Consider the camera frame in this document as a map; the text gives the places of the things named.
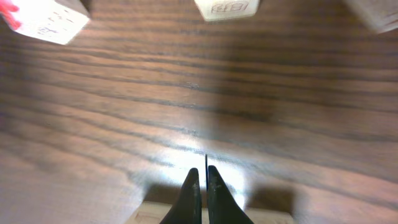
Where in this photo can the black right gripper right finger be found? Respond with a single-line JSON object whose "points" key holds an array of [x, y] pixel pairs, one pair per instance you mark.
{"points": [[222, 208]]}

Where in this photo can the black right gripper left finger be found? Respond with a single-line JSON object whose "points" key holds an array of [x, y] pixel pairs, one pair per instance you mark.
{"points": [[187, 208]]}

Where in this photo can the blue 2 block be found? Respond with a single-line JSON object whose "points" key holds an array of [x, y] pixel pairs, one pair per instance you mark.
{"points": [[153, 213]]}

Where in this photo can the yellow S block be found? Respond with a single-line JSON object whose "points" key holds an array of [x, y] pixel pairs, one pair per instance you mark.
{"points": [[219, 10]]}

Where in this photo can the red I block left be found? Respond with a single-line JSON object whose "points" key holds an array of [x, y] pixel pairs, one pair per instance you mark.
{"points": [[56, 21]]}

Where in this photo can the yellow O block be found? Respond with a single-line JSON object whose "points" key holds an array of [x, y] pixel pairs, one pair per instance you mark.
{"points": [[378, 15]]}

